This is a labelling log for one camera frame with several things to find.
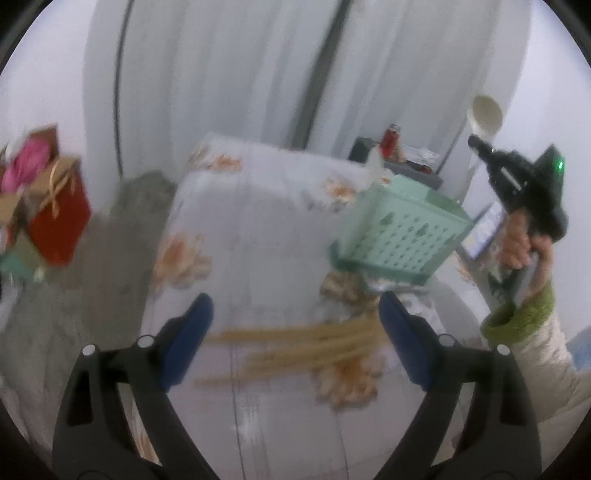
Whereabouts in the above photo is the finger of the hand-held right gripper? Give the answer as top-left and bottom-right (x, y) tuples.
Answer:
(468, 135), (497, 162)

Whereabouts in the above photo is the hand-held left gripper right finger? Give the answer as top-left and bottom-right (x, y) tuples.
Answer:
(369, 291), (542, 480)

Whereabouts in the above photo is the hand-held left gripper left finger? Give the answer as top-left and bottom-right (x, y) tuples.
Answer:
(52, 292), (220, 480)

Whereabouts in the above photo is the white spoon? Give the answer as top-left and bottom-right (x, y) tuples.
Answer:
(468, 95), (505, 139)

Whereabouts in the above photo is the green plastic utensil basket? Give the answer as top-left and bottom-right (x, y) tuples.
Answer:
(329, 180), (476, 287)

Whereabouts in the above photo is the person's right hand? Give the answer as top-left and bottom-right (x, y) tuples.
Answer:
(501, 210), (555, 296)

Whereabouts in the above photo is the pale purple box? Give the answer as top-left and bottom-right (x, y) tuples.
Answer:
(462, 203), (506, 260)

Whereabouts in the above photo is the red bottle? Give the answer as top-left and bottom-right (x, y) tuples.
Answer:
(379, 124), (402, 158)

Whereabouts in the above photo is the dark box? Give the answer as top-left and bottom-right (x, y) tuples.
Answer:
(348, 136), (383, 163)

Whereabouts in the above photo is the floral bed sheet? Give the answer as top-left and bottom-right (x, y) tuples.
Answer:
(134, 131), (495, 480)

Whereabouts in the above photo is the red gift bag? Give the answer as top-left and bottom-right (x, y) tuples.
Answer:
(28, 157), (92, 267)

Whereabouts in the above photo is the teal box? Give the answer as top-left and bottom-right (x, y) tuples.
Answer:
(0, 231), (47, 283)

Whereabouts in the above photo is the white curtain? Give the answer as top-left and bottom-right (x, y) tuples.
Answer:
(83, 0), (532, 178)

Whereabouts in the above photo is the black cable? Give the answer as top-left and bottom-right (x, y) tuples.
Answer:
(113, 0), (136, 177)

